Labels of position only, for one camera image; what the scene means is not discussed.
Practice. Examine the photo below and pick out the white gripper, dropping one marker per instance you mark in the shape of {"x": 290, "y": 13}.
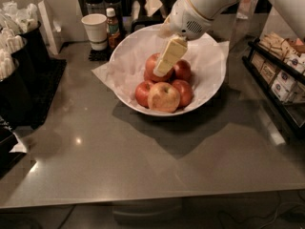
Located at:
{"x": 185, "y": 19}

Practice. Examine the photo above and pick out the red apple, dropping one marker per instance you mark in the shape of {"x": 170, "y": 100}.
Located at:
{"x": 182, "y": 70}
{"x": 185, "y": 90}
{"x": 142, "y": 91}
{"x": 149, "y": 66}

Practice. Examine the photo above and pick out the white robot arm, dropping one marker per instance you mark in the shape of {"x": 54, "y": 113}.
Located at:
{"x": 292, "y": 11}

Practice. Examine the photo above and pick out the white bowl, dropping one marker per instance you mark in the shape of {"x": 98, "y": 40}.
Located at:
{"x": 206, "y": 80}

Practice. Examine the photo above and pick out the front yellow-red apple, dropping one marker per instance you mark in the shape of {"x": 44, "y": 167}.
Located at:
{"x": 163, "y": 97}

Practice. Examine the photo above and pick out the white paper liner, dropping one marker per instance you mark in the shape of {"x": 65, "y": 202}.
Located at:
{"x": 127, "y": 67}

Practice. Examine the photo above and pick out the black napkin dispenser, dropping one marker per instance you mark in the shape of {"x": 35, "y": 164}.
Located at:
{"x": 146, "y": 13}

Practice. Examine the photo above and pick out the small sauce bottle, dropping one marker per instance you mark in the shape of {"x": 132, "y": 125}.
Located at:
{"x": 113, "y": 30}

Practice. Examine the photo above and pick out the small black coaster mat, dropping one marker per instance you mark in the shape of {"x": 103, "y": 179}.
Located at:
{"x": 104, "y": 55}

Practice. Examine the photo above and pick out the white paper cup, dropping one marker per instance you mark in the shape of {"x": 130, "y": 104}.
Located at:
{"x": 95, "y": 25}

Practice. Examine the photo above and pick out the black condiment rack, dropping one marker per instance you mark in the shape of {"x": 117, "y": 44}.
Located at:
{"x": 278, "y": 67}

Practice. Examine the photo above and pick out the white card box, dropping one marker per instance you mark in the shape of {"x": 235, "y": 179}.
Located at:
{"x": 52, "y": 28}

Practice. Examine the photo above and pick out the black cutlery holder rear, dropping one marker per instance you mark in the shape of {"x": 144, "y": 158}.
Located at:
{"x": 24, "y": 22}

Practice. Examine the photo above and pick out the black cutlery holder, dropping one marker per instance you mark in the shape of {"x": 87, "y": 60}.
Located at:
{"x": 15, "y": 100}
{"x": 24, "y": 22}
{"x": 16, "y": 45}

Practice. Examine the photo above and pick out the black rubber mat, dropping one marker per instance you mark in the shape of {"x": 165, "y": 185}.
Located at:
{"x": 42, "y": 94}

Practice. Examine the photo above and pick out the black cutlery holder middle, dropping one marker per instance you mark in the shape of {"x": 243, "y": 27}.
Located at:
{"x": 16, "y": 45}

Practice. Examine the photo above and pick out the black cutlery holder front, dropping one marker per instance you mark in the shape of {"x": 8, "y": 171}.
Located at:
{"x": 15, "y": 100}

